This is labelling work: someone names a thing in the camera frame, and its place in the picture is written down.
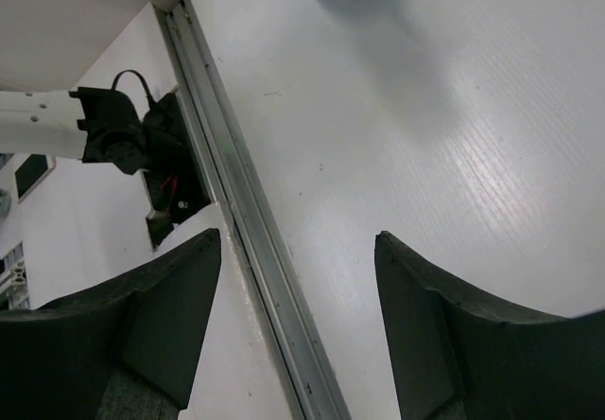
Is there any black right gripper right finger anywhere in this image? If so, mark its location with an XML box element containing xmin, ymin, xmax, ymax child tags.
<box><xmin>374</xmin><ymin>232</ymin><xmax>604</xmax><ymax>419</ymax></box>

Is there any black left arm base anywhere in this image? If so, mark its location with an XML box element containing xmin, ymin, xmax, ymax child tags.
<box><xmin>104</xmin><ymin>69</ymin><xmax>211</xmax><ymax>249</ymax></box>

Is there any aluminium table frame rail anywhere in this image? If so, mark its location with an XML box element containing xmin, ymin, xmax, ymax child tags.
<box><xmin>164</xmin><ymin>0</ymin><xmax>351</xmax><ymax>419</ymax></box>

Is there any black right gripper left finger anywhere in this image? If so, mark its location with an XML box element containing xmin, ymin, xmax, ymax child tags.
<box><xmin>1</xmin><ymin>228</ymin><xmax>221</xmax><ymax>419</ymax></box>

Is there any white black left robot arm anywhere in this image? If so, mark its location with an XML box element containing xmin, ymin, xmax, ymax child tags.
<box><xmin>1</xmin><ymin>87</ymin><xmax>147</xmax><ymax>175</ymax></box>

